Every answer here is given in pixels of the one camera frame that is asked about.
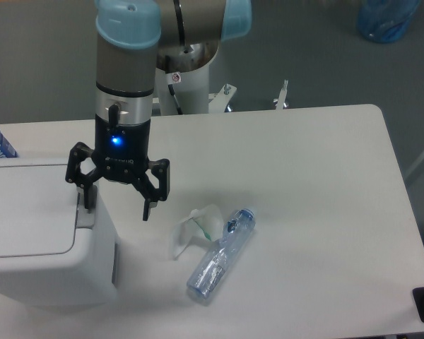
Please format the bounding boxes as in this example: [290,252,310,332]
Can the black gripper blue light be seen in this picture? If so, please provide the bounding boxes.
[65,117,170,221]

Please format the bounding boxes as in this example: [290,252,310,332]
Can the blue plastic bag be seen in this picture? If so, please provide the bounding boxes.
[355,0,421,44]

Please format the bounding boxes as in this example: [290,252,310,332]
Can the crushed clear plastic bottle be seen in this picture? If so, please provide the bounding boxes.
[187,208,256,301]

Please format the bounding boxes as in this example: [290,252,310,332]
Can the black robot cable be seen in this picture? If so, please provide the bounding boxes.
[165,55,184,116]

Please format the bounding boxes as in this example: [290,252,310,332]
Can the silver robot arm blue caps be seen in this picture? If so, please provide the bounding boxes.
[65,1,252,219]

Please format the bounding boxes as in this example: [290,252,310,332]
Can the white trash can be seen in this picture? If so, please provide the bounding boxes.
[0,158,119,307]

